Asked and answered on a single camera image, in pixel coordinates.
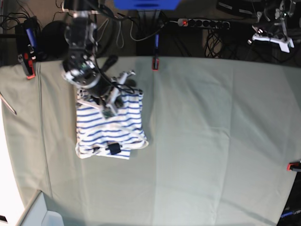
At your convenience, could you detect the blue white striped t-shirt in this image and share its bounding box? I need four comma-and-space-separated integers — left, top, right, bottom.
75, 89, 149, 160

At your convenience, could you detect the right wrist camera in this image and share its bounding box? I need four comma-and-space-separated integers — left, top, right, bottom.
102, 107, 118, 119

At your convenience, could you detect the red black clamp middle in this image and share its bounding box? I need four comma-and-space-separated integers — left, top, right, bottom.
152, 34, 159, 71

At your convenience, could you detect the green table cloth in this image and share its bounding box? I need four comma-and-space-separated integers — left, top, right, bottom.
0, 57, 301, 226

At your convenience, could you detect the red black clamp right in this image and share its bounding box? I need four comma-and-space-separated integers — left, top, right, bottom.
287, 161, 301, 172

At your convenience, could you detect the black round stand base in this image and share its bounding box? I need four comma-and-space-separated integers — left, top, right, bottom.
41, 21, 69, 58

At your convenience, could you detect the white power strip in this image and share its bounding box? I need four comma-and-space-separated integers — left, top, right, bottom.
177, 18, 230, 30

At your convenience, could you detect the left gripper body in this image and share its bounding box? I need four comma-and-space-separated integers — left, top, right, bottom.
247, 24, 286, 46

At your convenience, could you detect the red black clamp left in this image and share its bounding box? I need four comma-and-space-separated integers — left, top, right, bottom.
15, 16, 39, 80

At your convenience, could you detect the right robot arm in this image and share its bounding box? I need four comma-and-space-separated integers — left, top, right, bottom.
62, 0, 135, 117

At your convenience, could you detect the grey looped cable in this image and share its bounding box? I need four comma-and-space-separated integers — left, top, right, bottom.
96, 16, 132, 48

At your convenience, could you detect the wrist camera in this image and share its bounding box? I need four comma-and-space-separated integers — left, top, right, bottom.
279, 38, 294, 53
102, 107, 118, 119

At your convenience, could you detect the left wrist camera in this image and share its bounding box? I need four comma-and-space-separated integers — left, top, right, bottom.
279, 38, 294, 53

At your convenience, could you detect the white plastic bin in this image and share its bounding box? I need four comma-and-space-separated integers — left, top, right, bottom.
16, 190, 64, 226

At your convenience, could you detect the red black clamp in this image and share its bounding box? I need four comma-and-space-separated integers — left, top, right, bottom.
15, 16, 39, 80
152, 34, 159, 71
287, 161, 301, 172

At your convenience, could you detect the metal rod on table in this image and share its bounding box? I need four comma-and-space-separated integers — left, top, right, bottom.
0, 93, 17, 115

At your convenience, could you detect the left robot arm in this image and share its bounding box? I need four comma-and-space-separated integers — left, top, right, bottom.
248, 0, 299, 53

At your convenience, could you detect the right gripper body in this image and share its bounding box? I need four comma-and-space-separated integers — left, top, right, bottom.
76, 70, 138, 111

